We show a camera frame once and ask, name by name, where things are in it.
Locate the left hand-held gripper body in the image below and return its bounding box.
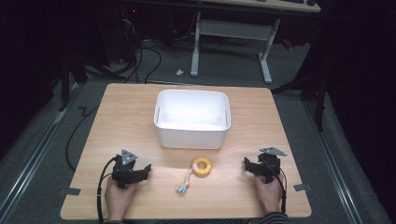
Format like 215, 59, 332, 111
111, 148, 148, 189

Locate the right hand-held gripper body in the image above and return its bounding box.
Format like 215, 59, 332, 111
255, 147, 288, 185

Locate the person's left hand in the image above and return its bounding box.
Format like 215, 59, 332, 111
104, 176, 138, 218

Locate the person's right hand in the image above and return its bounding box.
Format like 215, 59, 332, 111
253, 173, 286, 217

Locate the grey tape piece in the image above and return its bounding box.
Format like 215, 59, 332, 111
292, 183, 313, 192
58, 187, 81, 197

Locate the white plastic storage bin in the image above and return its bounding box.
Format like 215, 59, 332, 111
153, 89, 232, 150

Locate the black stand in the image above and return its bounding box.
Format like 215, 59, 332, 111
57, 50, 90, 112
270, 60, 330, 133

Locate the white-legged wooden desk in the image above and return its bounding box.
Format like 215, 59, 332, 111
190, 0, 322, 86

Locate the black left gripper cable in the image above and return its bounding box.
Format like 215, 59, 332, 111
95, 155, 121, 224

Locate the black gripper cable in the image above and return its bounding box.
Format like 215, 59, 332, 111
95, 155, 121, 224
263, 160, 288, 215

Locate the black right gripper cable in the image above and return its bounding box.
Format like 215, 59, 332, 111
263, 160, 288, 215

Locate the yellow ring toy with rope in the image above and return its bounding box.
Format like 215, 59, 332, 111
175, 157, 213, 195

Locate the black floor cable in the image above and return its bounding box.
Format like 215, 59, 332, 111
64, 105, 100, 173

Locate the metal floor rail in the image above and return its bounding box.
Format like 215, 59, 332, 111
0, 83, 82, 220
302, 98, 363, 224

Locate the bundle of black cables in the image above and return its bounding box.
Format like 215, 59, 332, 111
120, 12, 163, 84

